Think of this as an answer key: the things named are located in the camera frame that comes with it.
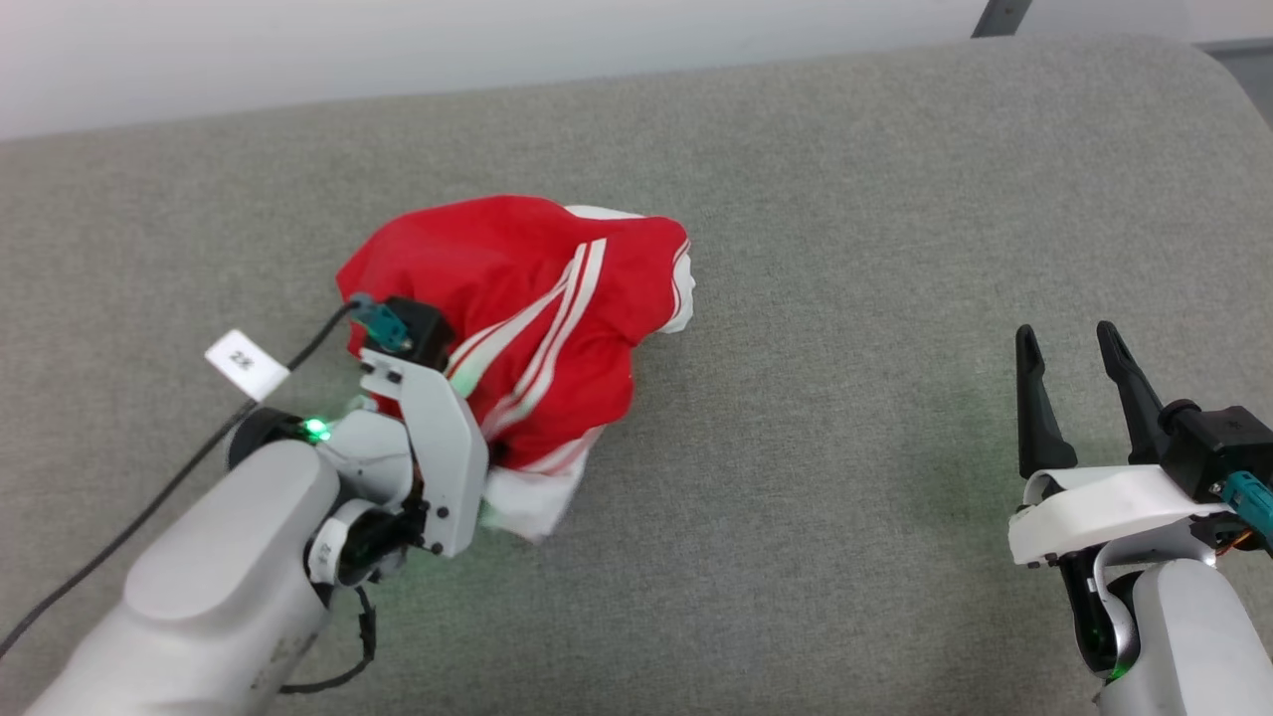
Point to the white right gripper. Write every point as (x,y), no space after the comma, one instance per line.
(1104,507)

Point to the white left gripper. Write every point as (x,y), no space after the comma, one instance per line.
(448,457)

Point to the red white striped garment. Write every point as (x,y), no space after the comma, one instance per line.
(537,298)

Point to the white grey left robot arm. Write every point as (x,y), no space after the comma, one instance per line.
(219,577)

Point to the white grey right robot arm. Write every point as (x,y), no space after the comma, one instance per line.
(1193,636)

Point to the grey fabric sofa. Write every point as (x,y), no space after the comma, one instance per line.
(816,398)

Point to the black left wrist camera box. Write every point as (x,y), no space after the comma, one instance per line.
(423,328)

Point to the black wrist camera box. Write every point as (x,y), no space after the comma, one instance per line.
(423,328)
(1218,447)

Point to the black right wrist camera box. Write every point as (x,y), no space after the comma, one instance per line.
(1218,447)

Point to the grey metal post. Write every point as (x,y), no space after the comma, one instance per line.
(1000,18)

